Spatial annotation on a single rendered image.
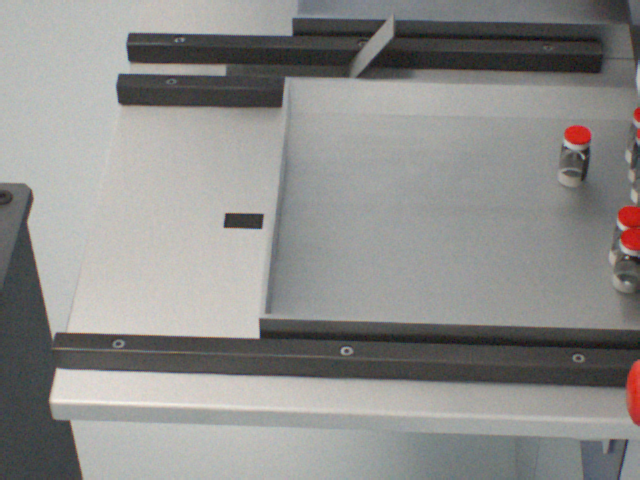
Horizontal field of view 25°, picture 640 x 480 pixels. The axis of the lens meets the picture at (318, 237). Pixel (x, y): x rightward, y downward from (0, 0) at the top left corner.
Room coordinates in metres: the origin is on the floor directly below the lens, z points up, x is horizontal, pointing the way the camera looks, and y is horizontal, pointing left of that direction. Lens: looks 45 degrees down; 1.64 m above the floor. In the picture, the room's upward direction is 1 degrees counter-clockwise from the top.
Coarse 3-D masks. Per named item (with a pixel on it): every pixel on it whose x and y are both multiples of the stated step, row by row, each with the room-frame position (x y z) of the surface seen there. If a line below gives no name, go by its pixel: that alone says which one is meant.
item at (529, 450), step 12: (516, 444) 1.15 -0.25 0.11; (528, 444) 1.05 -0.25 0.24; (540, 444) 0.97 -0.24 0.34; (552, 444) 0.90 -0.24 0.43; (564, 444) 0.84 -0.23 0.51; (576, 444) 0.79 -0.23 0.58; (516, 456) 1.13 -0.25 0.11; (528, 456) 1.04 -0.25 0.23; (540, 456) 0.96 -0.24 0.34; (552, 456) 0.89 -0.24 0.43; (564, 456) 0.84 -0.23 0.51; (576, 456) 0.78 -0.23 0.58; (516, 468) 1.12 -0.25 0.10; (528, 468) 1.03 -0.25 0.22; (540, 468) 0.95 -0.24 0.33; (552, 468) 0.88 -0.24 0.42; (564, 468) 0.83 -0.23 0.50; (576, 468) 0.77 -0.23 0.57
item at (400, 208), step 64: (320, 128) 0.89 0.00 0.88; (384, 128) 0.89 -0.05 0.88; (448, 128) 0.88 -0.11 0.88; (512, 128) 0.88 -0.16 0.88; (320, 192) 0.81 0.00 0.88; (384, 192) 0.81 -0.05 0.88; (448, 192) 0.81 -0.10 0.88; (512, 192) 0.81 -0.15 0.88; (576, 192) 0.81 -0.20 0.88; (320, 256) 0.74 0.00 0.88; (384, 256) 0.74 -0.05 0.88; (448, 256) 0.74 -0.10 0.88; (512, 256) 0.74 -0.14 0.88; (576, 256) 0.74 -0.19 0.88; (320, 320) 0.65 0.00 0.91; (384, 320) 0.65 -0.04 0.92; (448, 320) 0.65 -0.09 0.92; (512, 320) 0.68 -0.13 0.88; (576, 320) 0.67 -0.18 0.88
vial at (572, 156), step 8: (568, 144) 0.81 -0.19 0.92; (568, 152) 0.81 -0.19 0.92; (576, 152) 0.81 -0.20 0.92; (584, 152) 0.81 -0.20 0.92; (560, 160) 0.82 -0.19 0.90; (568, 160) 0.81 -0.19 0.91; (576, 160) 0.81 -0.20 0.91; (560, 168) 0.82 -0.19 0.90; (568, 168) 0.81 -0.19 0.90; (576, 168) 0.81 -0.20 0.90; (560, 176) 0.82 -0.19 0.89; (568, 176) 0.81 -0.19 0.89; (576, 176) 0.81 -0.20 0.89; (568, 184) 0.81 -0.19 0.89; (576, 184) 0.81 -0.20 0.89
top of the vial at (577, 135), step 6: (570, 126) 0.83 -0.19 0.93; (576, 126) 0.83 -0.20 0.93; (582, 126) 0.83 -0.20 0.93; (564, 132) 0.82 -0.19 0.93; (570, 132) 0.82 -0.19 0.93; (576, 132) 0.82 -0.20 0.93; (582, 132) 0.82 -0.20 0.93; (588, 132) 0.82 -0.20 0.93; (570, 138) 0.82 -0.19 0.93; (576, 138) 0.82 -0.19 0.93; (582, 138) 0.82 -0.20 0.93; (588, 138) 0.82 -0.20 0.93; (576, 144) 0.81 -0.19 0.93; (582, 144) 0.81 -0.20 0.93
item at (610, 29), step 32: (320, 0) 1.06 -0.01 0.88; (352, 0) 1.06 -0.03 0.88; (384, 0) 1.06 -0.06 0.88; (416, 0) 1.06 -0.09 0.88; (448, 0) 1.06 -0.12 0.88; (480, 0) 1.06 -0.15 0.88; (512, 0) 1.06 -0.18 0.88; (544, 0) 1.06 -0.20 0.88; (576, 0) 1.05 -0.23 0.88; (608, 0) 1.05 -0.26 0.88; (320, 32) 0.99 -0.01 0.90; (352, 32) 0.99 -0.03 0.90; (416, 32) 0.99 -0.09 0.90; (448, 32) 0.98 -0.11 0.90; (480, 32) 0.98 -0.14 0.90; (512, 32) 0.98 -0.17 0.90; (544, 32) 0.98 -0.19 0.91; (576, 32) 0.98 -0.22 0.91; (608, 32) 0.97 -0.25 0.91
